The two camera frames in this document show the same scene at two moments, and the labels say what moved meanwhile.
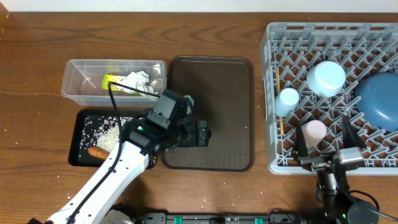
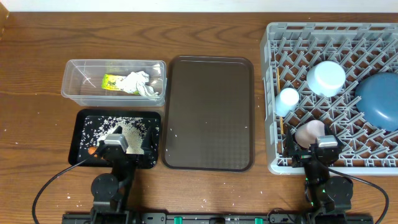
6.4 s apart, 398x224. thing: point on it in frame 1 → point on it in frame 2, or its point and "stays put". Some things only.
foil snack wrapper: (117, 79) stays put
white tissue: (137, 79) stays put
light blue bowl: (326, 79) stays put
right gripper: (300, 154) → (303, 157)
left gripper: (194, 140) → (148, 154)
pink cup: (314, 130) stays put
